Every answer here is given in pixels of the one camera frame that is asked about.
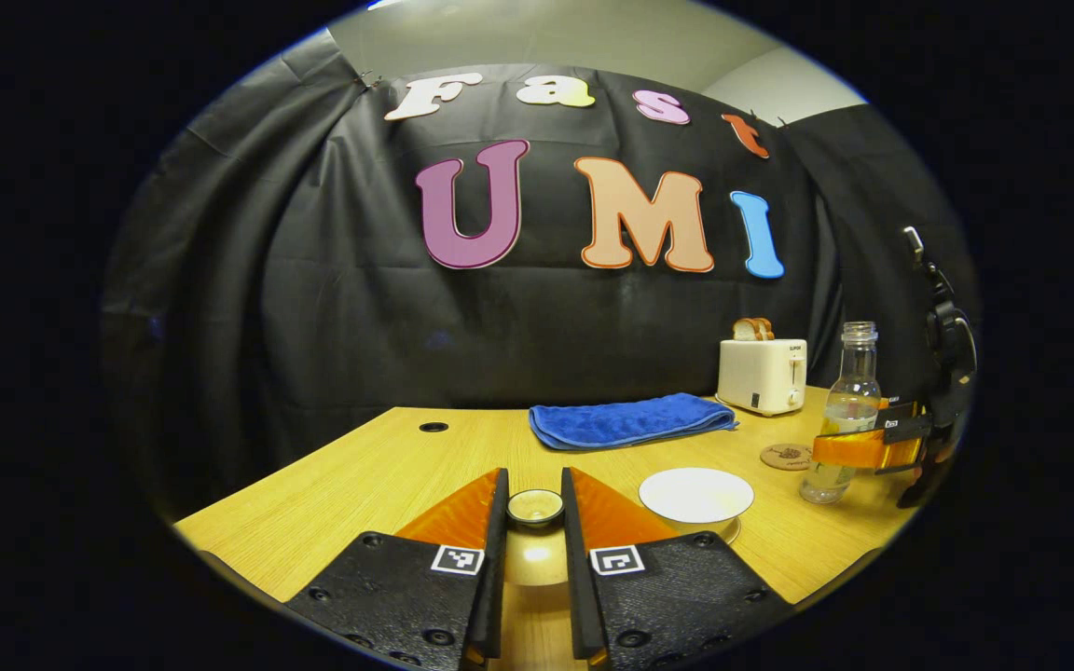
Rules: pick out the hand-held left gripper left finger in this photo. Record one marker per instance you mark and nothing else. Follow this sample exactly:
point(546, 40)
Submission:
point(495, 559)

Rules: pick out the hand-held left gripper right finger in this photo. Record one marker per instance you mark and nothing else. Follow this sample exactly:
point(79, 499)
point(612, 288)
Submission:
point(576, 559)

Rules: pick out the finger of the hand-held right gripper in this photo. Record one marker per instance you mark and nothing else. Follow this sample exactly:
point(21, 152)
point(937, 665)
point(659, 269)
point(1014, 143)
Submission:
point(901, 410)
point(859, 450)

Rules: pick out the clear plastic water bottle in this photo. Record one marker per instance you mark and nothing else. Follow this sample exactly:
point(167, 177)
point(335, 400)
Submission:
point(849, 391)

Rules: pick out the round wooden coaster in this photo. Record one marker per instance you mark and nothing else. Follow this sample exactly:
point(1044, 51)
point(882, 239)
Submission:
point(784, 457)

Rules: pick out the cream ceramic teacup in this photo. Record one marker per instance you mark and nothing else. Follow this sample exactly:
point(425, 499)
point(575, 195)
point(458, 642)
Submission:
point(695, 494)

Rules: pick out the white toaster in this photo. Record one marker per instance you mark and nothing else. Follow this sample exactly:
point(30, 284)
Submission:
point(761, 377)

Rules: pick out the folded blue towel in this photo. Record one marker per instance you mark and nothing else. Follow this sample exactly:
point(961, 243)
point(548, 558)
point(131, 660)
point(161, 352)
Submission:
point(630, 419)

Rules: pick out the toast slice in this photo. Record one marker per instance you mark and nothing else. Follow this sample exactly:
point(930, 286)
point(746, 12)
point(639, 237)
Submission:
point(744, 330)
point(767, 328)

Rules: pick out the black backdrop cloth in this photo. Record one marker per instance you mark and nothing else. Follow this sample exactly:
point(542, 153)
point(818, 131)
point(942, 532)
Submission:
point(313, 308)

